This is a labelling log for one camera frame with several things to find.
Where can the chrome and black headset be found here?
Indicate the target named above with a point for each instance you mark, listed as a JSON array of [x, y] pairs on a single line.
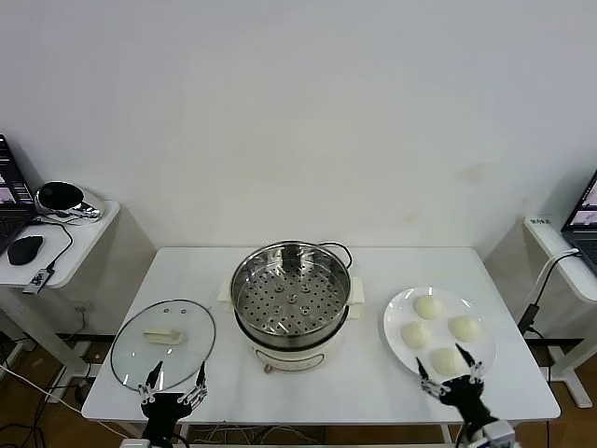
[[58, 196]]

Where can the black computer mouse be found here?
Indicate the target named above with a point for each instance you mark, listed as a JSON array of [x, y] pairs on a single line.
[[25, 249]]

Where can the white round plate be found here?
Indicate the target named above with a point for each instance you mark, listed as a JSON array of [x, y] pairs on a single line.
[[401, 317]]

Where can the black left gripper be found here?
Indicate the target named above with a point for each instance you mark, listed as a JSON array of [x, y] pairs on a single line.
[[165, 410]]

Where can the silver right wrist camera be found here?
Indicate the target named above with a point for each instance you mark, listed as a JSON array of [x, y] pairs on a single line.
[[499, 436]]

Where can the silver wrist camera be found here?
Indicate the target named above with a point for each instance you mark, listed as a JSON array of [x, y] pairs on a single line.
[[499, 436], [137, 444]]

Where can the black laptop beside mouse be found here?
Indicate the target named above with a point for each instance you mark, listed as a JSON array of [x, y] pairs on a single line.
[[9, 224]]

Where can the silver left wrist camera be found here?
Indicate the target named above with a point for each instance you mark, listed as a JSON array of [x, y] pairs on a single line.
[[137, 444]]

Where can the white side table with mouse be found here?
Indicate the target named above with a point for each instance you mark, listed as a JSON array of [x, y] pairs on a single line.
[[88, 233]]

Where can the white steamed baozi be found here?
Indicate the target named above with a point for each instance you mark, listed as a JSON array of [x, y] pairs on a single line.
[[445, 364], [465, 327], [416, 335], [428, 307]]

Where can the grey usb hub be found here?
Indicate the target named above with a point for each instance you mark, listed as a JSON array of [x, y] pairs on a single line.
[[37, 280]]

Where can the steel perforated steamer basket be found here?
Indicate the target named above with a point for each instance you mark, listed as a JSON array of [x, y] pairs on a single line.
[[326, 273]]

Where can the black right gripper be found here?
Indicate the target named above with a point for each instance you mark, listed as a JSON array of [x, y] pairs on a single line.
[[464, 396]]

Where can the cream electric cooking pot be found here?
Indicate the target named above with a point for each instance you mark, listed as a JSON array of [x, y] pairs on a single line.
[[289, 357]]

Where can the small printed table label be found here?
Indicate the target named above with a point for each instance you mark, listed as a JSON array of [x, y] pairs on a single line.
[[541, 221]]

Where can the white side table with label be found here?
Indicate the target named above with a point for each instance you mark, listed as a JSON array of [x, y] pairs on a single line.
[[573, 280]]

